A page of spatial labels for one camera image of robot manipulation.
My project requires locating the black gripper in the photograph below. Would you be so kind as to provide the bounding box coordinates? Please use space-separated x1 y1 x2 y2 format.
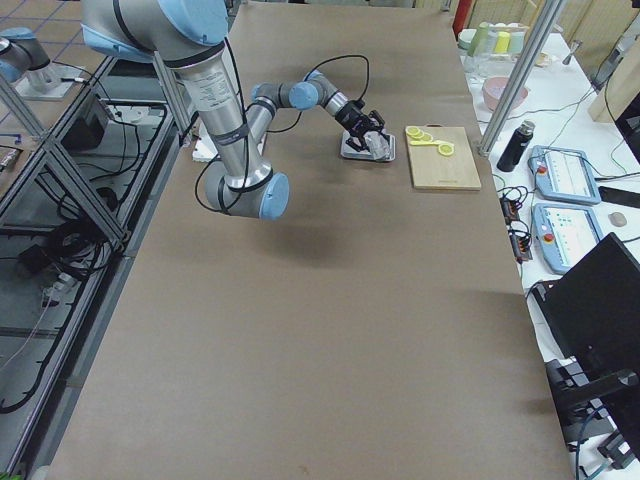
334 100 389 153

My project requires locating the glass sauce bottle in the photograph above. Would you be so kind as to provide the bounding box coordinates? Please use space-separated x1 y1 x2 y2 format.
364 131 391 162

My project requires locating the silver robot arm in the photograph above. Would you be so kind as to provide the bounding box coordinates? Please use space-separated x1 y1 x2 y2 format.
82 1 395 220

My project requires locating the silver kitchen scale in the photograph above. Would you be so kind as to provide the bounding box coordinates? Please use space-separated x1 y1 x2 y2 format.
340 128 396 163

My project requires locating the green cup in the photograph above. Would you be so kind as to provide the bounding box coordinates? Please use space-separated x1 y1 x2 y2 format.
467 22 491 57

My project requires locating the yellow cup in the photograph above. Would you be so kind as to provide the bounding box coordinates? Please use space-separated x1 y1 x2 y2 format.
493 31 510 54

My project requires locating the yellow plastic knife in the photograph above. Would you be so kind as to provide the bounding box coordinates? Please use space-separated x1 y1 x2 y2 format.
409 140 448 147

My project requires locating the wooden cutting board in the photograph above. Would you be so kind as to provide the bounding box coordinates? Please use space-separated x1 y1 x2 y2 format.
405 125 481 191

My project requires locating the lemon slice near knife tip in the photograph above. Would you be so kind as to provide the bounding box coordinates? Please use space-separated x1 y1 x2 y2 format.
437 143 455 157

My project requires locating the pink bowl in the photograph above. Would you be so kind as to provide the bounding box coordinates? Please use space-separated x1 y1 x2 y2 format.
482 76 530 111

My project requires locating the black water bottle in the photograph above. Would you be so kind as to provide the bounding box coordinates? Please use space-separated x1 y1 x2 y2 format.
496 120 535 172

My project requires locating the black power strip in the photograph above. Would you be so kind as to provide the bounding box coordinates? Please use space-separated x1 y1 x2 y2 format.
499 196 533 264

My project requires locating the upper teach pendant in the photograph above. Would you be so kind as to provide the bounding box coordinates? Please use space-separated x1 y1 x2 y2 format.
528 145 601 206

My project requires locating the teach pendant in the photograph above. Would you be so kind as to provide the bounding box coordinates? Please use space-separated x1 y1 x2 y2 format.
528 145 601 206
532 202 604 275

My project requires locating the lower teach pendant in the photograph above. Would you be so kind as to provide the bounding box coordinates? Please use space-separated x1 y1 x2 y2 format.
532 202 604 275

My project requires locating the black smartphone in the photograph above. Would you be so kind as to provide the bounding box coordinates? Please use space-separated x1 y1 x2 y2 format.
598 186 640 208

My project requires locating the black laptop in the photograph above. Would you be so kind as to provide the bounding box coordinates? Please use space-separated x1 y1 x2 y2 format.
532 233 639 381

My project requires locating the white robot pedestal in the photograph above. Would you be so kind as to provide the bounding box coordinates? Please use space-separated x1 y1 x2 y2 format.
192 120 268 162

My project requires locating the aluminium frame post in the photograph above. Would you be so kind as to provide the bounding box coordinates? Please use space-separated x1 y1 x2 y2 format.
478 0 566 157

